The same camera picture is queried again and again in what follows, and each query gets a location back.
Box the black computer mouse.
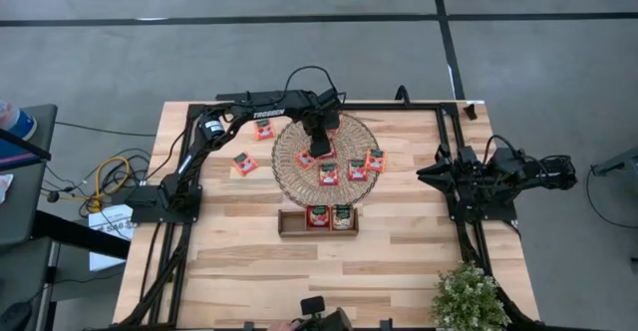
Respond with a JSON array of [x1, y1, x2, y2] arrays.
[[0, 300, 34, 331]]

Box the potted plant white flowers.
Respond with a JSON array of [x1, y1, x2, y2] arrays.
[[429, 262, 513, 331]]

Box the blue white container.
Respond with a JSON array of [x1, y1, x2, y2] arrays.
[[0, 99, 39, 142]]

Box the round woven placemat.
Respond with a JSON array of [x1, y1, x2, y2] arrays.
[[270, 113, 381, 208]]

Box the grey desk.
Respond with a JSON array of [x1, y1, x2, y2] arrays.
[[0, 103, 60, 252]]

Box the yellow cable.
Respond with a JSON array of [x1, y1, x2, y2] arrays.
[[74, 155, 132, 213]]

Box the green white snack packet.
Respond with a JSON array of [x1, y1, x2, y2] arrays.
[[331, 203, 355, 231]]

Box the grey metal object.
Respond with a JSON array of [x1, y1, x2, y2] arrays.
[[591, 145, 638, 178]]

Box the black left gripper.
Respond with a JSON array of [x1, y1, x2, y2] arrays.
[[301, 102, 341, 160]]

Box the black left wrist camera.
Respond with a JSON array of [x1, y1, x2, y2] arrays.
[[317, 87, 346, 118]]

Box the black exterior camera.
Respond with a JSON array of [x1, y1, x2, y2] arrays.
[[291, 294, 354, 331]]

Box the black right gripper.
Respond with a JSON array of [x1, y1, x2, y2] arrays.
[[417, 144, 482, 195]]

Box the white paper sheet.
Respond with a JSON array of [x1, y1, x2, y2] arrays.
[[87, 203, 137, 273]]

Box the wooden tea box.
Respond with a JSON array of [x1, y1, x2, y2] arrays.
[[277, 204, 361, 238]]

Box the orange tea packet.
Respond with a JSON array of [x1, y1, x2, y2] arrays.
[[230, 152, 260, 177], [253, 118, 277, 142]]

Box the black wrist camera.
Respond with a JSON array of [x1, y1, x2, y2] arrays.
[[456, 145, 480, 166], [317, 87, 346, 118]]

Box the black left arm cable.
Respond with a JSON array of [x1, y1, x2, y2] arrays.
[[282, 64, 348, 104]]

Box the black arched bracket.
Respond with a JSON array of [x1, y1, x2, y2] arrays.
[[395, 84, 413, 108]]

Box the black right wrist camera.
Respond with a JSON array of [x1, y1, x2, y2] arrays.
[[456, 145, 480, 166]]

